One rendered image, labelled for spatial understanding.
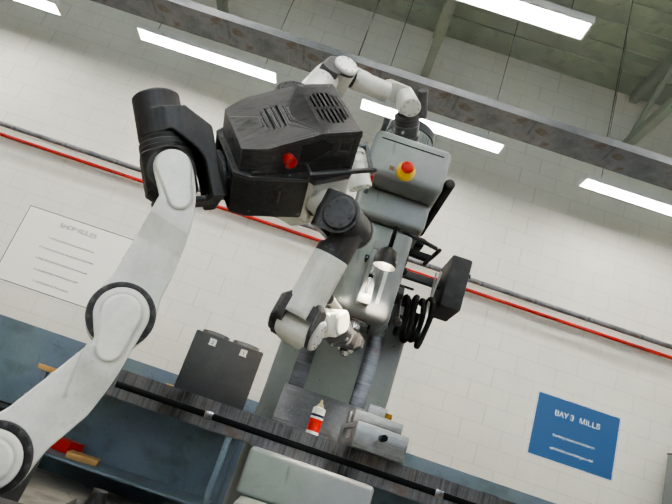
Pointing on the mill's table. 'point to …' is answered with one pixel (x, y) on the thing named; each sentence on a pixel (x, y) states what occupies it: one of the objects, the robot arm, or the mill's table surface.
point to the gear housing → (393, 210)
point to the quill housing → (385, 286)
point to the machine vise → (395, 446)
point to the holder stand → (219, 368)
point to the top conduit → (439, 202)
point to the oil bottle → (316, 419)
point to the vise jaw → (376, 421)
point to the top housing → (429, 190)
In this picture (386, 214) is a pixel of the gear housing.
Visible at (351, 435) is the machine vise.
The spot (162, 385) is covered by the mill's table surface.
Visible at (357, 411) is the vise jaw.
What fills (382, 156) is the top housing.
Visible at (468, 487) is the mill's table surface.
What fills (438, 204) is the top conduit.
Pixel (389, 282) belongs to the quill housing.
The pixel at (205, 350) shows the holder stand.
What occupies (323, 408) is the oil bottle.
